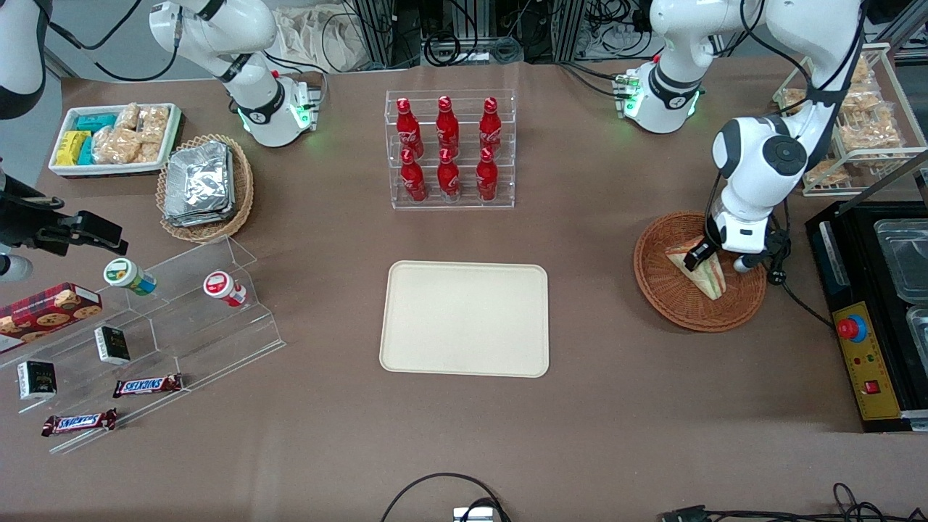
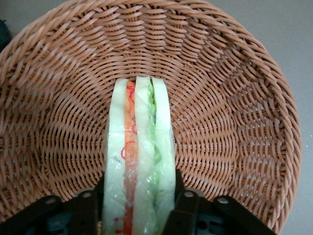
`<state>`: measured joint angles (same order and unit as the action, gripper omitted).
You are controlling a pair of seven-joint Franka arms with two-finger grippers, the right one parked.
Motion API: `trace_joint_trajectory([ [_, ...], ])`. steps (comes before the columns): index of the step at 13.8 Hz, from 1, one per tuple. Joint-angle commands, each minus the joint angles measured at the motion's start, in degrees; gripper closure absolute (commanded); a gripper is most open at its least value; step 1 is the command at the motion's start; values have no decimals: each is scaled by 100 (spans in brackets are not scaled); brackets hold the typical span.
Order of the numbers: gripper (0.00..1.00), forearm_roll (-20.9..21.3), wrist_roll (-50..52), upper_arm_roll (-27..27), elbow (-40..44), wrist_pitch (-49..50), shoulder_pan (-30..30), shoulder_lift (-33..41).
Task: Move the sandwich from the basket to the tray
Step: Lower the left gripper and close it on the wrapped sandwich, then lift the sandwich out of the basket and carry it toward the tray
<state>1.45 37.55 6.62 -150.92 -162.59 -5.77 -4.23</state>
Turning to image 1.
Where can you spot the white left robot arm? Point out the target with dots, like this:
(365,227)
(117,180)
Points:
(761,156)

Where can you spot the teal snack packet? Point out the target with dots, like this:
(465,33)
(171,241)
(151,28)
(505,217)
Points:
(86,151)
(96,122)

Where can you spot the small black box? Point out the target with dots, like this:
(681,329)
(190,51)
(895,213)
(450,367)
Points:
(36,379)
(112,344)

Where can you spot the yellow control panel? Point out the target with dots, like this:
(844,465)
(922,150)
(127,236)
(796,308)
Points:
(873,391)

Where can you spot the aluminium frame post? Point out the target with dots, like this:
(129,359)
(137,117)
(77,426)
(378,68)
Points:
(377,29)
(569,29)

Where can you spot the small grey device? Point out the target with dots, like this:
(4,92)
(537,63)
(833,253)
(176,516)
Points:
(475,515)

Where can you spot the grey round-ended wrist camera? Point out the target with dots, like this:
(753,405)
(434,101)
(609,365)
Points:
(14,268)
(743,264)

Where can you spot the white rectangular snack tray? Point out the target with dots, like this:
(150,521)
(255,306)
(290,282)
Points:
(109,170)

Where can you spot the cream plastic tray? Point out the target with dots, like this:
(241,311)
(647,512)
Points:
(449,319)

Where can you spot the beige cloth bag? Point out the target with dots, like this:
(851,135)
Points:
(312,36)

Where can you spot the red emergency stop button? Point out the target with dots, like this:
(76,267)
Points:
(852,328)

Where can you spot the Snickers chocolate bar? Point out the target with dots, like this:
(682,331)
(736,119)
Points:
(78,422)
(147,386)

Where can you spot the red-lid yogurt cup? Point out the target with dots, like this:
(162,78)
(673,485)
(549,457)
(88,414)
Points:
(216,283)

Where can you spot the clear rice cracker bag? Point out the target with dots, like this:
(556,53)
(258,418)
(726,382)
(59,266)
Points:
(826,172)
(128,116)
(792,98)
(116,146)
(154,123)
(870,135)
(861,70)
(870,101)
(149,152)

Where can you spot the green-lid yogurt cup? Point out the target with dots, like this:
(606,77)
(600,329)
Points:
(119,272)

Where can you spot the silver foil packet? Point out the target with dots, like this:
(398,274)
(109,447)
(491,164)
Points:
(196,220)
(197,177)

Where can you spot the brown round wicker basket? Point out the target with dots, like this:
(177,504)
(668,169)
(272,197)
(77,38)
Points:
(667,297)

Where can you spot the red cola bottle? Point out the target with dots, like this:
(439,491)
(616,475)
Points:
(448,180)
(490,127)
(486,178)
(447,127)
(407,129)
(413,181)

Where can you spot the yellow snack packet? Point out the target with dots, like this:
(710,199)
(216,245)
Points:
(71,147)

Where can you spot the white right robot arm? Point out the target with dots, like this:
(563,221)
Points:
(254,94)

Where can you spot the red plaid cookie box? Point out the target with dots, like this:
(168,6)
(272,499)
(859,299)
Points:
(43,312)

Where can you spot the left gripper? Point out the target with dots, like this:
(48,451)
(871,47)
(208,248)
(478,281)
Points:
(701,253)

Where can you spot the clear acrylic stepped shelf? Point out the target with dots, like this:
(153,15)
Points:
(210,341)

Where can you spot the light tan wicker basket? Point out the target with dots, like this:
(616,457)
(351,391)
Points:
(243,188)

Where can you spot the clear acrylic bottle rack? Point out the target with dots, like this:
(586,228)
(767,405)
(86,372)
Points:
(464,206)

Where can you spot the black machine housing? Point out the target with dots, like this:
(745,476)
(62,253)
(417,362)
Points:
(863,290)

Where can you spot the triangle sandwich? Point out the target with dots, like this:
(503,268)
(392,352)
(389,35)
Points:
(709,283)

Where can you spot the clear plastic container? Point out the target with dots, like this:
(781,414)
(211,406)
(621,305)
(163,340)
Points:
(906,261)
(919,341)

